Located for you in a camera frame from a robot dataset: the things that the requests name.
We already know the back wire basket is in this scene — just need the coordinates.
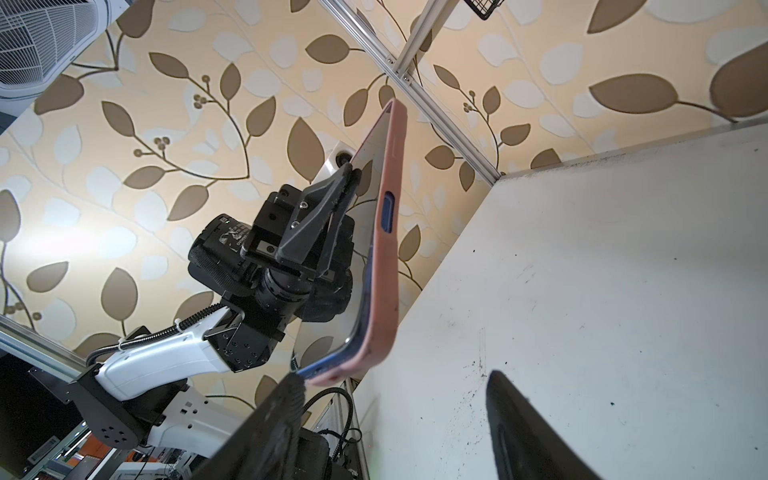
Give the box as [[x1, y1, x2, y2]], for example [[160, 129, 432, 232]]
[[464, 0, 504, 21]]

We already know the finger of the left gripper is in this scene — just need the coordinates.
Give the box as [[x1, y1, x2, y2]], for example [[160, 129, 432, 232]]
[[276, 163, 352, 261], [315, 167, 362, 276]]

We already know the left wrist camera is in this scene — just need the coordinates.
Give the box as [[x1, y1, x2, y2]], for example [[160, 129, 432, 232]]
[[312, 142, 356, 183]]

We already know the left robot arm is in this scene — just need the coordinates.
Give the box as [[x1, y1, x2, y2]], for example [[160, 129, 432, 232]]
[[56, 165, 373, 449]]

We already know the white fan grille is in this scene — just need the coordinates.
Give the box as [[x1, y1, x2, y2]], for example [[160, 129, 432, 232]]
[[1, 0, 132, 100]]

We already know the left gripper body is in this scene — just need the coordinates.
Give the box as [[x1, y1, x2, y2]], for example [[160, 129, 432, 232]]
[[241, 180, 354, 323]]

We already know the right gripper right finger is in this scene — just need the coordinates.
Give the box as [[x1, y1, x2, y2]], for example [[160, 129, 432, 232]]
[[486, 370, 598, 480]]

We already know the phone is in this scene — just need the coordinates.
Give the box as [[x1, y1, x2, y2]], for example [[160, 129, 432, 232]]
[[298, 99, 407, 386]]

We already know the aluminium frame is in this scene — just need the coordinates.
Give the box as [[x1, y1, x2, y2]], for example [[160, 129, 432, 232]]
[[0, 0, 502, 480]]

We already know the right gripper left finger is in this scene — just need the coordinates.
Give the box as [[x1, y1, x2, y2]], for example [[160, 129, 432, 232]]
[[193, 373, 306, 480]]

